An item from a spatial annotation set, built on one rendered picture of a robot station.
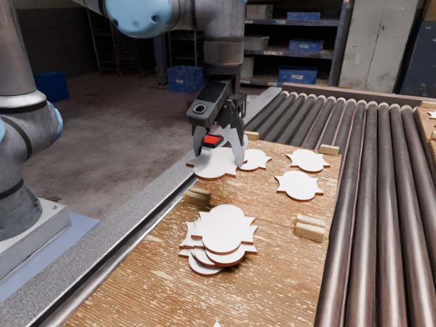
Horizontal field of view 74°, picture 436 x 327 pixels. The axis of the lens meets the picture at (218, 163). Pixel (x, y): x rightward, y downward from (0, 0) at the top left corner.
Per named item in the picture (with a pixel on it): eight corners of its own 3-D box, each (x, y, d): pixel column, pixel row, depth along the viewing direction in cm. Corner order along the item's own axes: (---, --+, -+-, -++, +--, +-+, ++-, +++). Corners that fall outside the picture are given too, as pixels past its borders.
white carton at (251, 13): (245, 19, 483) (246, 4, 472) (253, 19, 504) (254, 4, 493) (265, 20, 466) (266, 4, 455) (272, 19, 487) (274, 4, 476)
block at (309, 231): (292, 235, 61) (294, 225, 60) (294, 230, 63) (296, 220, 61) (322, 244, 59) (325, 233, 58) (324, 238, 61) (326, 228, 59)
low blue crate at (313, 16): (285, 21, 446) (286, 13, 441) (286, 19, 479) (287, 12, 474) (319, 21, 437) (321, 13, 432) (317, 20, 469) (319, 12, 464)
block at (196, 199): (183, 202, 71) (183, 193, 70) (187, 198, 73) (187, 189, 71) (205, 209, 69) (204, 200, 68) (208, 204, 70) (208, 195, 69)
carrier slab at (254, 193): (183, 202, 74) (183, 196, 73) (239, 140, 107) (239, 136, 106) (326, 242, 62) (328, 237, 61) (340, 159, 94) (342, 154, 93)
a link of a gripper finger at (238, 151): (259, 156, 65) (245, 117, 62) (250, 167, 60) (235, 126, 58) (246, 159, 67) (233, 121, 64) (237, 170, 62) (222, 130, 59)
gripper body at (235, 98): (246, 119, 64) (250, 62, 59) (231, 132, 57) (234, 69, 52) (215, 114, 67) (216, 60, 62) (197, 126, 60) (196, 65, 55)
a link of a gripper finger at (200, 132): (207, 150, 70) (222, 119, 65) (195, 160, 66) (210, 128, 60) (197, 143, 71) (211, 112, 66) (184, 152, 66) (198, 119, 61)
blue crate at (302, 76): (277, 82, 496) (278, 69, 485) (278, 77, 531) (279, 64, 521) (314, 84, 483) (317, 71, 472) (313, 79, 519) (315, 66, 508)
